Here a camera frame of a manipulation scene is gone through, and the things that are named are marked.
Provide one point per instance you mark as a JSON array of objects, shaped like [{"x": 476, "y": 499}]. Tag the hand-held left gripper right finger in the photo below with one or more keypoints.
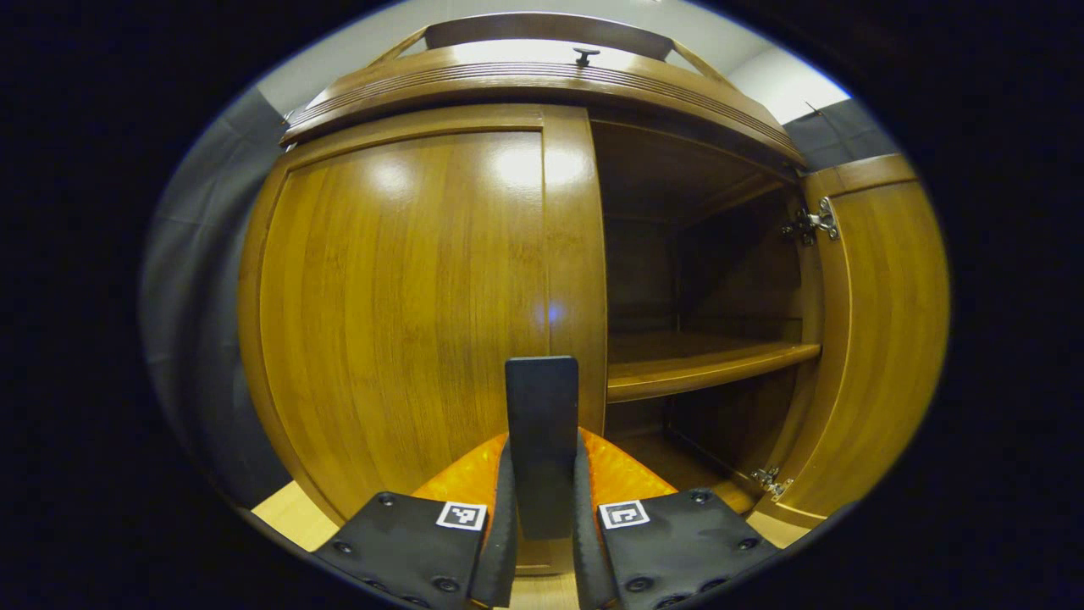
[{"x": 584, "y": 551}]

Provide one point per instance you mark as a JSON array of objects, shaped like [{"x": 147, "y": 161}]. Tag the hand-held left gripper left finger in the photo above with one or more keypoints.
[{"x": 506, "y": 542}]

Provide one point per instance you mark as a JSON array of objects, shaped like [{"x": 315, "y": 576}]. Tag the wooden shoe cabinet door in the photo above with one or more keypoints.
[
  {"x": 881, "y": 339},
  {"x": 406, "y": 296}
]

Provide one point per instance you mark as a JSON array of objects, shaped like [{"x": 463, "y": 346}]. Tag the wooden double-door shoe cabinet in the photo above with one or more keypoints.
[{"x": 677, "y": 169}]

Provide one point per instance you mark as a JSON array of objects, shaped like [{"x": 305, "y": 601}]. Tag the metal door hinge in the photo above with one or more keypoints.
[
  {"x": 817, "y": 222},
  {"x": 771, "y": 481}
]

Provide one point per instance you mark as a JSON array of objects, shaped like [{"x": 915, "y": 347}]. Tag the wooden cabinet inner shelf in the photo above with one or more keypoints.
[{"x": 677, "y": 360}]

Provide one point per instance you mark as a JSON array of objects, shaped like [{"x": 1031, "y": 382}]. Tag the wooden cabinet drawer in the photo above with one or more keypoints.
[{"x": 474, "y": 80}]

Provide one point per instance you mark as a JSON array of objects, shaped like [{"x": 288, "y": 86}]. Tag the black round drawer knob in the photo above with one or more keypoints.
[{"x": 586, "y": 56}]

